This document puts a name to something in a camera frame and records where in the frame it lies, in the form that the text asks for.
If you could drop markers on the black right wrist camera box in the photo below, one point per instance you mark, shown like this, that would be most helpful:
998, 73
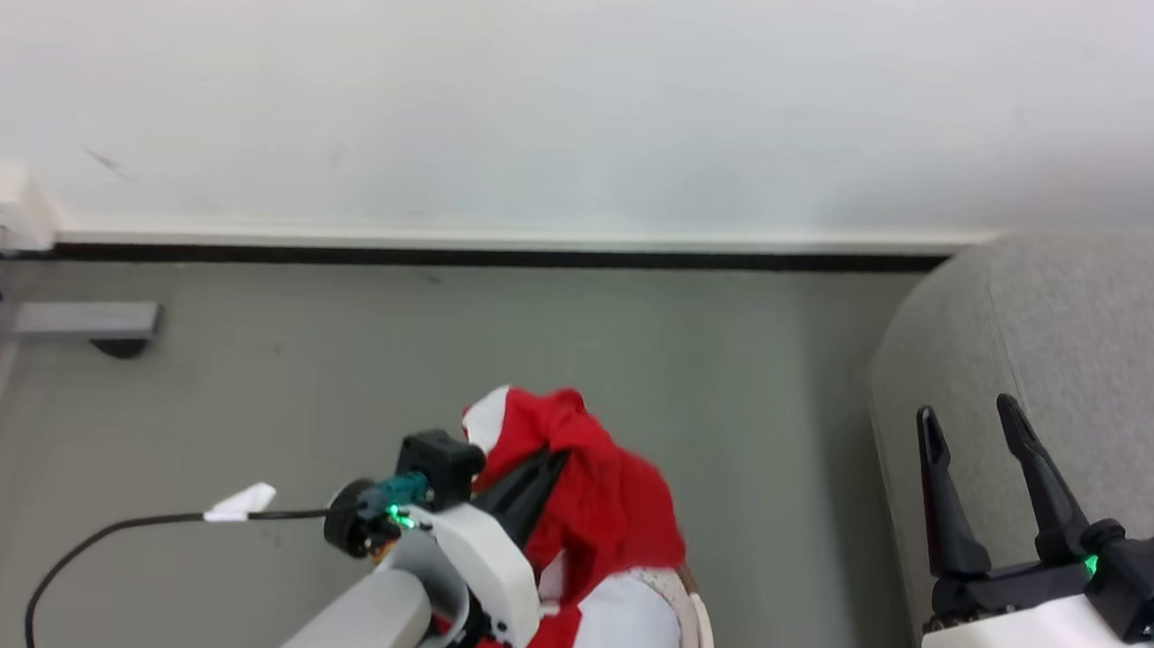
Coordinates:
1147, 579

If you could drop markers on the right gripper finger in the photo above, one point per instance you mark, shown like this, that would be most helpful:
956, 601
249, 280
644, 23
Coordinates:
945, 497
1040, 483

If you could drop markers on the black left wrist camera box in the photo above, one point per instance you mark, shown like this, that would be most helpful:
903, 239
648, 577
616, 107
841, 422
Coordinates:
440, 468

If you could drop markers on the white laundry basket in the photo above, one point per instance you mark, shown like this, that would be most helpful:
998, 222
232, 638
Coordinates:
699, 627

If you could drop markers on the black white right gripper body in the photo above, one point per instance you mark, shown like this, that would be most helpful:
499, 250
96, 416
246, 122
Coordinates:
1020, 622

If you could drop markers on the black rubber frame foot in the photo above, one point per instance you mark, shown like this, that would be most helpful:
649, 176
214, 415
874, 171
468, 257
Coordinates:
121, 347

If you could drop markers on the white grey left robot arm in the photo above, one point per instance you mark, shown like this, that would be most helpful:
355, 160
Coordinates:
358, 621

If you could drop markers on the white baseboard strip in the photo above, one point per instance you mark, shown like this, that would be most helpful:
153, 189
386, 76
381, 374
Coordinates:
502, 237

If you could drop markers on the pale blue clothing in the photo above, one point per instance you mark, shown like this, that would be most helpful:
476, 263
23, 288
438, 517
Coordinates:
623, 637

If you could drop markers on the grey fabric sofa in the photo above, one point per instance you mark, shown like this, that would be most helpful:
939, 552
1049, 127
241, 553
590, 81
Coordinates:
1087, 345

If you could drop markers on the red and white garment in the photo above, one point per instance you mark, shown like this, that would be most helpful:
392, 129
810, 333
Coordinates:
606, 506

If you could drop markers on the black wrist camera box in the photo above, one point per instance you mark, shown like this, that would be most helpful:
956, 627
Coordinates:
1147, 579
440, 468

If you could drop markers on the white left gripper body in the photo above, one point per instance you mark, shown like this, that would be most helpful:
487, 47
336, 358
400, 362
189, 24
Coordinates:
482, 559

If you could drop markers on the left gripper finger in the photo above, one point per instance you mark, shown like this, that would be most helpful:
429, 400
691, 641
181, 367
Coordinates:
512, 488
535, 514

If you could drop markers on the grey table leg foot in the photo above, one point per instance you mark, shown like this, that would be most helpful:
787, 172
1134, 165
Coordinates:
66, 317

